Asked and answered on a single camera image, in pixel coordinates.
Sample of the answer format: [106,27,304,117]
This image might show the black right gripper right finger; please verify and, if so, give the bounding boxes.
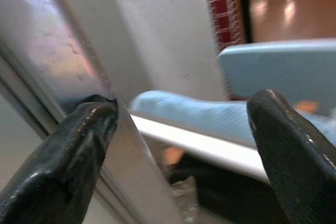
[246,89,336,224]

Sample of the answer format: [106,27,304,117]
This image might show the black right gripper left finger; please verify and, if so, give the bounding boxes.
[0,94,119,224]

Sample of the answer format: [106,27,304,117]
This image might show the silver mini fridge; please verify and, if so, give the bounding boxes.
[0,0,184,224]

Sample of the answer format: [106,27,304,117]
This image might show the white folding chair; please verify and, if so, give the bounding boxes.
[130,112,289,224]

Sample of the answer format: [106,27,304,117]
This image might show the light blue textured chair back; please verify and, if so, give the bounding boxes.
[130,90,336,148]

